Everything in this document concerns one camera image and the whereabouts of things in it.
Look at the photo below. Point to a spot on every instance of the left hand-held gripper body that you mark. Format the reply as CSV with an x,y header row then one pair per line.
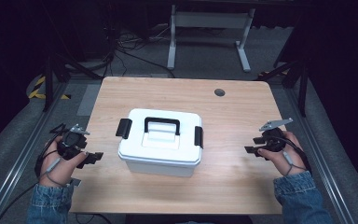
x,y
71,141

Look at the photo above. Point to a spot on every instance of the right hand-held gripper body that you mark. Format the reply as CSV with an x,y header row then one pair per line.
x,y
273,140

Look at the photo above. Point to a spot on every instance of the person's right hand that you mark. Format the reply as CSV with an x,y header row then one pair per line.
x,y
281,161

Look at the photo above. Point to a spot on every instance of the person's left hand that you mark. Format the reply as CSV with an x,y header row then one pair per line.
x,y
62,169

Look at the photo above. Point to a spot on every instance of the grey floor plate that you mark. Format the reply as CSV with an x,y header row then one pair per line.
x,y
88,99

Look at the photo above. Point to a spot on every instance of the yellow black floor tape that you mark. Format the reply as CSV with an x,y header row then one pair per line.
x,y
37,93

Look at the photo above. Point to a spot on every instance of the black tripod stand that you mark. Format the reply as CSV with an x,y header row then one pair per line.
x,y
303,87
48,84

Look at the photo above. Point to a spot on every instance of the aluminium floor rail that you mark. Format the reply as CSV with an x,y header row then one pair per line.
x,y
320,155
21,158

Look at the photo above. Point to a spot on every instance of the white metal stand frame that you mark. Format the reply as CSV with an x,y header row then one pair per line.
x,y
172,43

